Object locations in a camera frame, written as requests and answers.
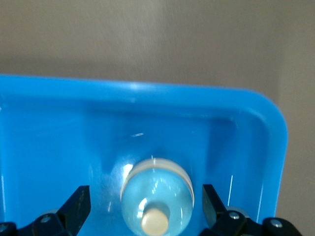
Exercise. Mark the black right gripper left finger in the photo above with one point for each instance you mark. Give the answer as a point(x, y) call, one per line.
point(61, 221)

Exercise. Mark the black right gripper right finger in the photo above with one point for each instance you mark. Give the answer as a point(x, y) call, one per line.
point(233, 225)

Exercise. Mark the light blue call bell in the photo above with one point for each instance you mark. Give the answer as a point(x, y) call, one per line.
point(157, 194)

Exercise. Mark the blue plastic tray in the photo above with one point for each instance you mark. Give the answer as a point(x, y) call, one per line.
point(61, 147)

